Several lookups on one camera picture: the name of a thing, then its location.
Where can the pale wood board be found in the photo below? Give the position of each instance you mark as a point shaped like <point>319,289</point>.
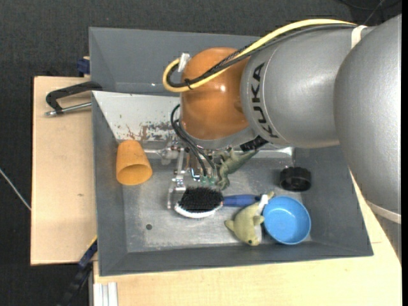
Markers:
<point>60,183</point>

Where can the orange plastic cup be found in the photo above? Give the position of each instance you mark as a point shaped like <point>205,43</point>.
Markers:
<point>131,164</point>

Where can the green plush dolphin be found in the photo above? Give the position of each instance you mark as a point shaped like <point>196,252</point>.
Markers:
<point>246,222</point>

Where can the blue plastic bowl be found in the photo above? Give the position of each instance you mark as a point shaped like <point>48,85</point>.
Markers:
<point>287,220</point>

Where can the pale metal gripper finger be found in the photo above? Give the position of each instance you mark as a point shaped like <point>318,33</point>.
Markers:
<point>167,157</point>
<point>176,190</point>

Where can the grey metal bin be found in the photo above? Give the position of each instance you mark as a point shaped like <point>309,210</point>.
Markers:
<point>178,234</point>

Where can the green toy dinosaur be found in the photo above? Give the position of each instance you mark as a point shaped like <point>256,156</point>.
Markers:
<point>230,167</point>

